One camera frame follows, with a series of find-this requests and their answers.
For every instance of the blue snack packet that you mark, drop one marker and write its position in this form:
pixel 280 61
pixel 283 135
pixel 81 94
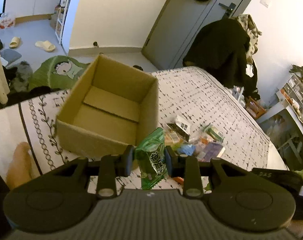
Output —
pixel 186 149

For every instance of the drawer organizer shelf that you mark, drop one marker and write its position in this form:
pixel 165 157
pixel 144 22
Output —
pixel 291 88

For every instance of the black white snack bag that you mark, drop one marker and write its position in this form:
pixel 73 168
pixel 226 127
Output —
pixel 181 126

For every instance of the green candy packet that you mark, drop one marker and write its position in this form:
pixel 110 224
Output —
pixel 150 157

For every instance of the red white plastic bag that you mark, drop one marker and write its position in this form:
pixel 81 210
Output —
pixel 7 20

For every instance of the orange plastic basket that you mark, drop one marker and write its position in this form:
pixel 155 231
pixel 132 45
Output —
pixel 254 108

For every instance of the patterned white bed sheet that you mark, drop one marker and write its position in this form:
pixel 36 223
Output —
pixel 189 92

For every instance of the green striped burger snack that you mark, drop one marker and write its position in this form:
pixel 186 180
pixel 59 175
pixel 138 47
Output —
pixel 214 133

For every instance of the purple white long box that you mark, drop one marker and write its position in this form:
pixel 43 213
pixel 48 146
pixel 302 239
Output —
pixel 205 153

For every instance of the biscuit cracker packet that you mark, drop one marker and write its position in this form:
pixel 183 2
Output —
pixel 171 138

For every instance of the cardboard box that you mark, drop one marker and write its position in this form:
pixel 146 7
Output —
pixel 110 107

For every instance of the white desk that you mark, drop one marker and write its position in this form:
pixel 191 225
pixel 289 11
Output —
pixel 292 117

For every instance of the person's left hand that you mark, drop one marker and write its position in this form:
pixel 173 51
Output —
pixel 22 168

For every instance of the green cartoon floor mat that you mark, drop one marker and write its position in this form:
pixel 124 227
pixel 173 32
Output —
pixel 57 72

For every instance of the beige slipper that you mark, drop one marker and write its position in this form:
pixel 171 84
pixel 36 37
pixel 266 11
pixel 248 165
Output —
pixel 46 46
pixel 15 42

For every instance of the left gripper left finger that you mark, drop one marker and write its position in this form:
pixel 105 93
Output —
pixel 112 166

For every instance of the grey door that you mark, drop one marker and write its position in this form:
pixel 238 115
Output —
pixel 178 24

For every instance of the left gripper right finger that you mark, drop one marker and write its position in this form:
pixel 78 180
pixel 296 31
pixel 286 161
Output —
pixel 187 168

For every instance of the black coat pile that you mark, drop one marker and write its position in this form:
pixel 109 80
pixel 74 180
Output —
pixel 220 48

